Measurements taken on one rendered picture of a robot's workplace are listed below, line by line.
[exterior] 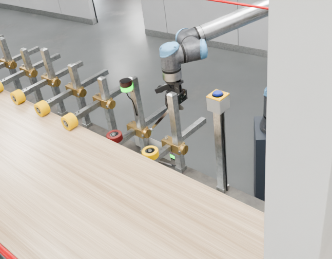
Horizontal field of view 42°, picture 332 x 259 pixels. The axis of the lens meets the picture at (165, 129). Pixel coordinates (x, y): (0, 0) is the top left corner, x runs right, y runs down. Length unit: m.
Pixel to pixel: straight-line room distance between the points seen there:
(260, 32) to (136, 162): 3.06
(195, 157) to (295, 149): 3.10
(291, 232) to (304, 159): 0.08
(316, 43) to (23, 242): 1.61
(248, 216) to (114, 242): 0.51
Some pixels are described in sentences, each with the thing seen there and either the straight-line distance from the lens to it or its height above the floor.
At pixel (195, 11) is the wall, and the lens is 5.12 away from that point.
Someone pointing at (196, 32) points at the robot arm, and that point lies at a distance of 2.10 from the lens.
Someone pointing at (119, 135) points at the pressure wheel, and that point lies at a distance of 2.16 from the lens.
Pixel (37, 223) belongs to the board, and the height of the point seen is 0.90.
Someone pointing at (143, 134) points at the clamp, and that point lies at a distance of 2.23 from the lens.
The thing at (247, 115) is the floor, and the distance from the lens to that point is 3.86.
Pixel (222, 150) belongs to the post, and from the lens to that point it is 1.91.
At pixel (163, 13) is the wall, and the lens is 5.43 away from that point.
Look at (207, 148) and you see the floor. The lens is 3.49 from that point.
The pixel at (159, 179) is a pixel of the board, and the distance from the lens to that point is 1.86.
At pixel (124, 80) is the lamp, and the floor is 1.17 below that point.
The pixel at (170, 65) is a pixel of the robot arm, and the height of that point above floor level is 1.26.
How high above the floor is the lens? 2.12
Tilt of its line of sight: 34 degrees down
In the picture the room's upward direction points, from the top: 8 degrees counter-clockwise
